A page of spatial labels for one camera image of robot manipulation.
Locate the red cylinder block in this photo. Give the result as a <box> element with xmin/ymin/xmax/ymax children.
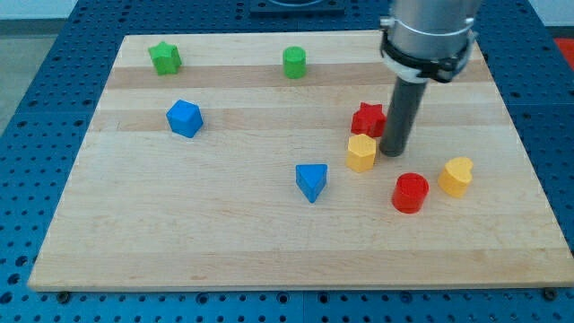
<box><xmin>391</xmin><ymin>172</ymin><xmax>430</xmax><ymax>214</ymax></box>

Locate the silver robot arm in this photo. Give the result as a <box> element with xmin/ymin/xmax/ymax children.
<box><xmin>379</xmin><ymin>0</ymin><xmax>482</xmax><ymax>157</ymax></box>

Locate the yellow heart block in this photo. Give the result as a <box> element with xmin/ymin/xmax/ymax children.
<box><xmin>438</xmin><ymin>156</ymin><xmax>474</xmax><ymax>198</ymax></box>

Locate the green cylinder block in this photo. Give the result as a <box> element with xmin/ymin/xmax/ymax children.
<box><xmin>283</xmin><ymin>46</ymin><xmax>307</xmax><ymax>79</ymax></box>

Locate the red star block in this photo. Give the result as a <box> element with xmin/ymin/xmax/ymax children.
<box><xmin>351</xmin><ymin>102</ymin><xmax>387</xmax><ymax>138</ymax></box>

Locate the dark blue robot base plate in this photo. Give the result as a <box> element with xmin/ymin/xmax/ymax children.
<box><xmin>249</xmin><ymin>0</ymin><xmax>348</xmax><ymax>17</ymax></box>

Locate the blue cube block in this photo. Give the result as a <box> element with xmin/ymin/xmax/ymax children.
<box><xmin>166</xmin><ymin>100</ymin><xmax>204</xmax><ymax>138</ymax></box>

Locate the yellow hexagon block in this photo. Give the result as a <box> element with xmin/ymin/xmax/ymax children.
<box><xmin>345</xmin><ymin>134</ymin><xmax>377</xmax><ymax>172</ymax></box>

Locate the light wooden board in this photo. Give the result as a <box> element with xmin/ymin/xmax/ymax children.
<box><xmin>29</xmin><ymin>31</ymin><xmax>573</xmax><ymax>292</ymax></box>

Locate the green star block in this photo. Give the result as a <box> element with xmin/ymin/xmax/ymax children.
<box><xmin>148</xmin><ymin>41</ymin><xmax>182</xmax><ymax>75</ymax></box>

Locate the blue triangle block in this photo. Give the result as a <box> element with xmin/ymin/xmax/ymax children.
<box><xmin>295</xmin><ymin>164</ymin><xmax>328</xmax><ymax>204</ymax></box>

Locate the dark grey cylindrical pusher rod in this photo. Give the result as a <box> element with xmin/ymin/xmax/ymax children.
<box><xmin>379</xmin><ymin>77</ymin><xmax>427</xmax><ymax>157</ymax></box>

